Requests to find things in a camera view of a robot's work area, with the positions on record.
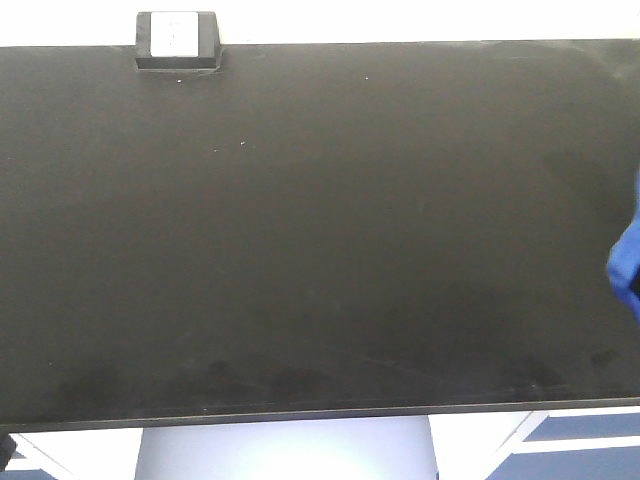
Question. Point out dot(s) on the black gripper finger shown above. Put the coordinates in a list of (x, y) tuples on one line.
[(7, 448)]

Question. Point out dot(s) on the white bench cabinet base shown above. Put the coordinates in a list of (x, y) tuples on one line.
[(595, 443)]

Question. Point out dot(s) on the black benchtop power socket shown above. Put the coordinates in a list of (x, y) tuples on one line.
[(177, 40)]

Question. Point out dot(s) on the blue microfiber cloth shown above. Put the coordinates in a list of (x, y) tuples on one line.
[(623, 262)]

